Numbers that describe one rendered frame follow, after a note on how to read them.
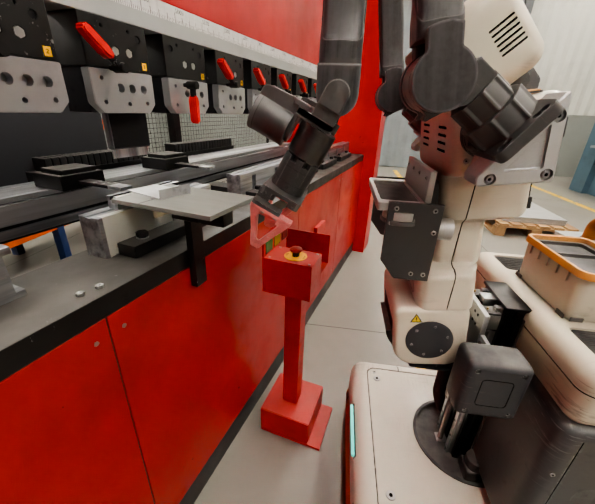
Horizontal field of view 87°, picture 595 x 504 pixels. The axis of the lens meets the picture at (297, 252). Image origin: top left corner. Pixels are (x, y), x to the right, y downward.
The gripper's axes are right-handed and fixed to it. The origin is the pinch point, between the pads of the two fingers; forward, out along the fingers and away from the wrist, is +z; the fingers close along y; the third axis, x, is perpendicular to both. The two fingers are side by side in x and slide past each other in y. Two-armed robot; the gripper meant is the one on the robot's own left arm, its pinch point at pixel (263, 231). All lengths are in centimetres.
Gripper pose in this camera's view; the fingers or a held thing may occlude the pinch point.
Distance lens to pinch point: 55.8
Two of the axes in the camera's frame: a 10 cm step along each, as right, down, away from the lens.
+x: 8.7, 4.9, 0.9
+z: -4.8, 7.7, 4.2
